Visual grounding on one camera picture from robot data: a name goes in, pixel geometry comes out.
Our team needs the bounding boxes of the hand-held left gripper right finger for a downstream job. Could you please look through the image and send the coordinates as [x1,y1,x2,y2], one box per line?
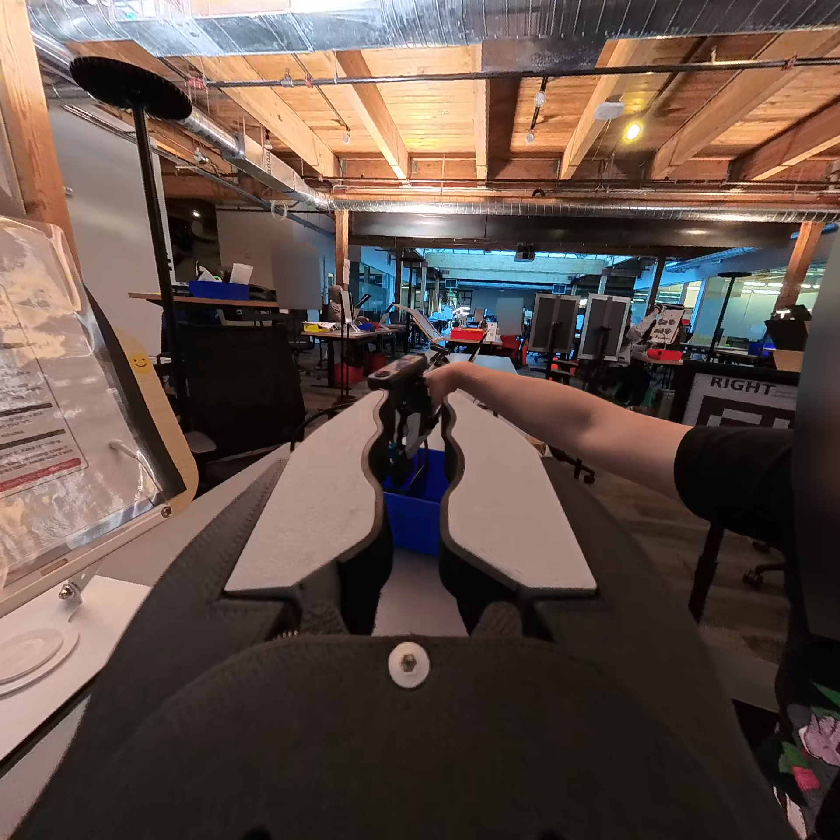
[440,392,599,598]

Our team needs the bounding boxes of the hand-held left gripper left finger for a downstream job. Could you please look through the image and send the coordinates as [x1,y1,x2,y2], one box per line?
[223,390,388,598]

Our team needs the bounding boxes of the person's right forearm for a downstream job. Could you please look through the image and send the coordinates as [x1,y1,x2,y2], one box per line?
[469,363,697,503]

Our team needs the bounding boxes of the person's right hand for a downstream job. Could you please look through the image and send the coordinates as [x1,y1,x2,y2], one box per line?
[425,361,478,412]

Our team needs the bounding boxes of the grey panel on stand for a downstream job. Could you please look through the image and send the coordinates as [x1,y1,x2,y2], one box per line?
[528,293,581,355]
[577,293,631,362]

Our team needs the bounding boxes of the person's black shirt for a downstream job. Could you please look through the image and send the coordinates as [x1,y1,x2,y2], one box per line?
[675,425,798,555]

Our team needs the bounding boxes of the printed marker board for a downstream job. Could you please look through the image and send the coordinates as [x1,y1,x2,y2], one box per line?
[682,371,798,429]

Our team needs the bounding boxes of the instruction sheet sign stand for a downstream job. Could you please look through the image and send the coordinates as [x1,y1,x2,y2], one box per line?
[0,215,173,765]

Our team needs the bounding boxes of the black floor lamp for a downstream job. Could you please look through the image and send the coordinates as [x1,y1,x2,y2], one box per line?
[707,270,753,363]
[69,56,198,434]

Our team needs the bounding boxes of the black ceiling pipe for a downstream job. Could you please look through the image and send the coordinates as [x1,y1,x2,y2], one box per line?
[203,58,840,90]

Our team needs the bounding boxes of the person's floral pants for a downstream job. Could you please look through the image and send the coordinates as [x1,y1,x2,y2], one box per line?
[755,682,840,840]

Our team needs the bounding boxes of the silver foil duct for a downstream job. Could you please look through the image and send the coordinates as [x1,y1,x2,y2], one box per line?
[29,0,605,59]

